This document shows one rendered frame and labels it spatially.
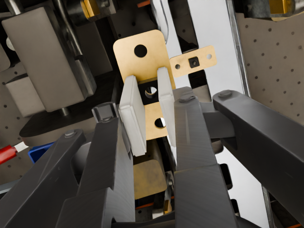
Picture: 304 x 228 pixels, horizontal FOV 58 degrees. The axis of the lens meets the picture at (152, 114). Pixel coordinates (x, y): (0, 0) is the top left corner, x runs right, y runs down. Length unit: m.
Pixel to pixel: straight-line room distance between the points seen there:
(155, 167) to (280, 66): 0.57
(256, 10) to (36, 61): 0.36
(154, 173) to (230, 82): 0.22
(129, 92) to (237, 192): 0.54
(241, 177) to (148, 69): 0.48
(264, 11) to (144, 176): 0.34
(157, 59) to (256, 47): 0.69
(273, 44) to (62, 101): 0.70
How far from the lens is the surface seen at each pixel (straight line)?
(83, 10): 0.40
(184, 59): 0.51
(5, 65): 0.46
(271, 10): 0.48
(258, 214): 0.74
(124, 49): 0.21
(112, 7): 0.51
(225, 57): 0.53
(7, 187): 0.45
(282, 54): 0.92
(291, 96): 0.98
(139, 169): 0.50
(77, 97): 0.33
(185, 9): 0.63
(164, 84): 0.16
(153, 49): 0.21
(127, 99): 0.15
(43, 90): 0.34
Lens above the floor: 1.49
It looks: 67 degrees down
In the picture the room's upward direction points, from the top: 170 degrees clockwise
